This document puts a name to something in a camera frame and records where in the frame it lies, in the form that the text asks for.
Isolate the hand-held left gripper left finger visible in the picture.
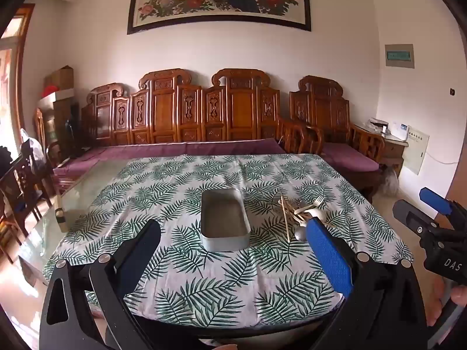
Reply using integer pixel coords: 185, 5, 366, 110
39, 220, 163, 350

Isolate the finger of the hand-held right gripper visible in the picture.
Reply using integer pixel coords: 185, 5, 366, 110
393, 200, 444, 236
419, 188, 467, 223

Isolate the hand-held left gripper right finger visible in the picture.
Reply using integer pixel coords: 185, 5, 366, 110
306, 217, 427, 350

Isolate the white plastic spoon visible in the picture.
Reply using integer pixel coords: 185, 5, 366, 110
297, 206, 323, 224

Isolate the white plastic fork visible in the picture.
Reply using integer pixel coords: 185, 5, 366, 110
295, 196, 325, 214

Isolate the grey metal tray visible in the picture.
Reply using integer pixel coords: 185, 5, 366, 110
201, 189, 250, 253

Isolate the person's right hand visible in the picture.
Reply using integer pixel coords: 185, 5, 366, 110
427, 279, 467, 327

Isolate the grey bag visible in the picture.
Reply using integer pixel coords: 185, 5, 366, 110
379, 169, 400, 196

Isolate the white panel board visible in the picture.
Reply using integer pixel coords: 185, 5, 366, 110
401, 127, 430, 176

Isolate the wooden side table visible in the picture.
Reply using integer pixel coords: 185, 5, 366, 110
381, 134, 407, 176

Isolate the white box with screen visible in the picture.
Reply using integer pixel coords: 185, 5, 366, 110
388, 122, 411, 141

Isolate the small purple seat cushion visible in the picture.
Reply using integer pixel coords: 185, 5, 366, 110
323, 142, 382, 173

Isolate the leaf print tablecloth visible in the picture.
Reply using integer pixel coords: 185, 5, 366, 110
43, 153, 414, 329

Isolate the long purple seat cushion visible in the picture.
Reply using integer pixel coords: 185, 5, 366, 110
53, 138, 289, 190

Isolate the carved wooden armchair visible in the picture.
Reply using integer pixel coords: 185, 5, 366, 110
289, 75, 386, 194

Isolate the dark wooden chair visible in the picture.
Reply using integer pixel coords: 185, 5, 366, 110
0, 153, 52, 236

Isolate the clear plastic bag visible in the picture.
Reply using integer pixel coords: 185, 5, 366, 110
20, 129, 45, 165

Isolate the carved wooden sofa bench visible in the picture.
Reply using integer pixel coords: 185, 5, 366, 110
81, 68, 323, 155

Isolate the cardboard box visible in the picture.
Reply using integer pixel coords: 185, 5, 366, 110
45, 66, 74, 90

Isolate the framed flower painting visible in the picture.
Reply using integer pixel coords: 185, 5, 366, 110
127, 0, 312, 35

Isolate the wall electrical box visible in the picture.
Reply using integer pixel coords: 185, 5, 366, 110
385, 44, 415, 69

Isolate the wooden window frame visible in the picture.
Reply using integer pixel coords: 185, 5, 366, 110
0, 3, 36, 148

